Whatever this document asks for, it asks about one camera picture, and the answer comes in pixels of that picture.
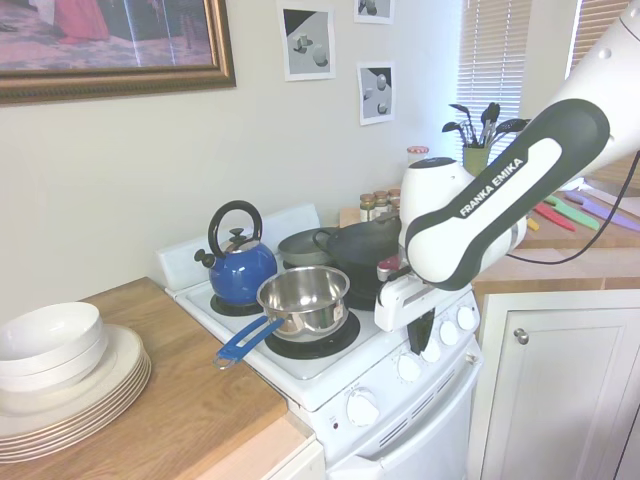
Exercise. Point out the cream dinner plate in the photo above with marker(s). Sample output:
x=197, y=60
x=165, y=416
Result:
x=50, y=415
x=50, y=423
x=50, y=439
x=50, y=431

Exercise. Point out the red knife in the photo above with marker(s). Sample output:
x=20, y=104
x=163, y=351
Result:
x=555, y=217

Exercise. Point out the yellow knife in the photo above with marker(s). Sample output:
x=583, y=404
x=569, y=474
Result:
x=533, y=224

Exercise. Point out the white burner knob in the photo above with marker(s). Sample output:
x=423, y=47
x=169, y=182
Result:
x=466, y=318
x=448, y=332
x=409, y=367
x=431, y=352

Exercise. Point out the silver cabinet knob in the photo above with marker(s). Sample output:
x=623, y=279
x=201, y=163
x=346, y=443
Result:
x=521, y=337

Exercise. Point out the black spatula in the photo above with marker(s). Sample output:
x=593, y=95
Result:
x=492, y=112

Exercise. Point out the green knife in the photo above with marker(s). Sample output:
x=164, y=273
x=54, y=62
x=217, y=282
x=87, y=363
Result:
x=575, y=214

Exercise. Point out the black ladle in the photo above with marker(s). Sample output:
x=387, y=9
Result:
x=457, y=109

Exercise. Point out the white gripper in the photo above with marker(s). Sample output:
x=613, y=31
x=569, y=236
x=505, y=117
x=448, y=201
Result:
x=400, y=305

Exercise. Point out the white electric stove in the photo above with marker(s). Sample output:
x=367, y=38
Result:
x=340, y=385

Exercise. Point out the white cabinet door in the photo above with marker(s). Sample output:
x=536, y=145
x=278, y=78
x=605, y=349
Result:
x=565, y=400

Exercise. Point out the green utensil holder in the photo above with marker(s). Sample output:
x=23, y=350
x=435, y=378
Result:
x=475, y=160

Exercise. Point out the jar with checkered lid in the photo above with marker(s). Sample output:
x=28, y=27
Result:
x=419, y=150

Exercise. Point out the gold framed painting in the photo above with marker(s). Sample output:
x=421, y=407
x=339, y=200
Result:
x=100, y=35

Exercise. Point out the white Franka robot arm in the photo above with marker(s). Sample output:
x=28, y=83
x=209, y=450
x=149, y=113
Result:
x=500, y=225

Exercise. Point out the black coil stove burner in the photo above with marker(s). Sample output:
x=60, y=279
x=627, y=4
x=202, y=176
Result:
x=360, y=302
x=225, y=309
x=320, y=350

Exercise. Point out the purple knife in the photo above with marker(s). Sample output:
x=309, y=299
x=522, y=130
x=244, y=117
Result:
x=605, y=212

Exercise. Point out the stack of white plates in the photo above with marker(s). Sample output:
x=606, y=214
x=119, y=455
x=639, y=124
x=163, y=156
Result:
x=50, y=446

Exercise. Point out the grey geometric shapes print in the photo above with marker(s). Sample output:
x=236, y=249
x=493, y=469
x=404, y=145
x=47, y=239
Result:
x=376, y=95
x=374, y=10
x=306, y=42

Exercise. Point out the white bowl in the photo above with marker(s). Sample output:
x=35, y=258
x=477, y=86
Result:
x=50, y=330
x=60, y=372

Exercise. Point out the large white oven dial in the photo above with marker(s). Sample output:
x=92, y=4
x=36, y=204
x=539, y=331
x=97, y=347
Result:
x=361, y=407

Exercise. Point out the black slotted spoon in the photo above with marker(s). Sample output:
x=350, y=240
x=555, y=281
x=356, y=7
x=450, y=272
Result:
x=510, y=125

